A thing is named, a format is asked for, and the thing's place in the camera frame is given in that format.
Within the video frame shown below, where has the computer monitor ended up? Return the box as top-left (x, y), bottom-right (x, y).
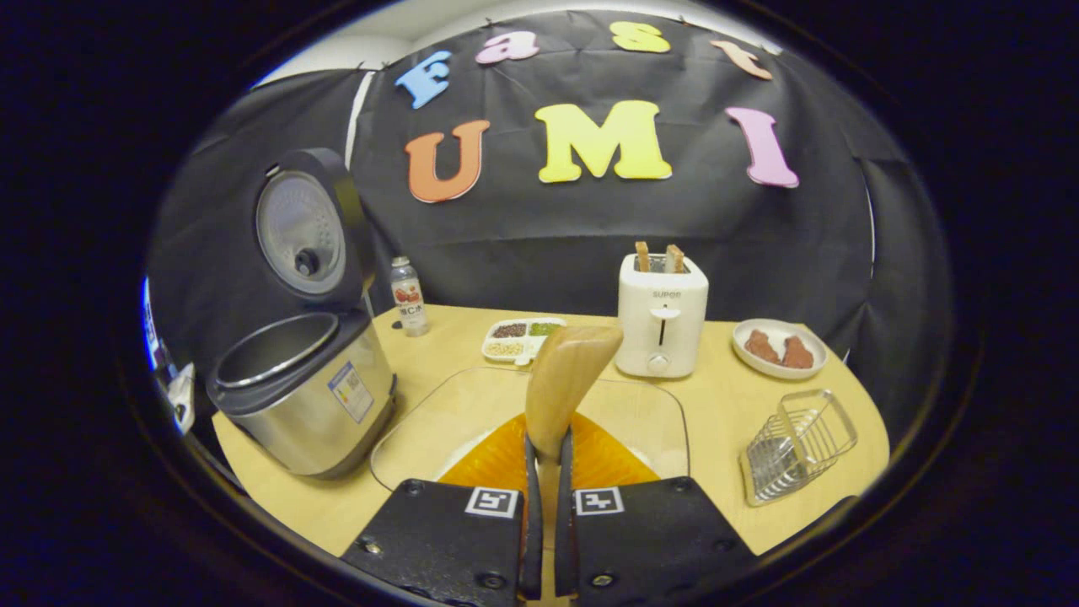
top-left (142, 277), bottom-right (163, 372)

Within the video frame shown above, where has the white round plate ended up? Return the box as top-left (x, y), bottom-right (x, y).
top-left (732, 318), bottom-right (829, 380)

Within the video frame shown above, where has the white divided snack tray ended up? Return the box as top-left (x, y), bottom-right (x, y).
top-left (481, 317), bottom-right (567, 367)

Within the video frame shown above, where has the wooden spoon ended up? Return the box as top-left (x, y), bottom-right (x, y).
top-left (524, 325), bottom-right (625, 601)

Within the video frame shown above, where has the silver black rice cooker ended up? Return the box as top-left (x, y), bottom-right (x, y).
top-left (207, 148), bottom-right (397, 481)

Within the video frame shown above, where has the black backdrop cloth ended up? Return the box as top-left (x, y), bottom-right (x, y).
top-left (148, 10), bottom-right (953, 439)

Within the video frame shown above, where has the clear drink bottle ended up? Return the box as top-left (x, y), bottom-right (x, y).
top-left (390, 256), bottom-right (429, 338)

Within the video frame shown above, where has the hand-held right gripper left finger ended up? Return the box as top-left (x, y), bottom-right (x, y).
top-left (340, 413), bottom-right (545, 607)

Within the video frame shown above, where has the white toaster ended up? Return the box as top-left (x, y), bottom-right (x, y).
top-left (615, 253), bottom-right (710, 379)

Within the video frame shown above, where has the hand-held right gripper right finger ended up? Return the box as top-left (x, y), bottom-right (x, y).
top-left (553, 411), bottom-right (760, 607)

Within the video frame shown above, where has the wire chopstick holder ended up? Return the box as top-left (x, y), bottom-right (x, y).
top-left (740, 388), bottom-right (859, 508)

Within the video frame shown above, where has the clear glass dish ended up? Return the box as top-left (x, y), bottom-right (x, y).
top-left (369, 365), bottom-right (690, 494)

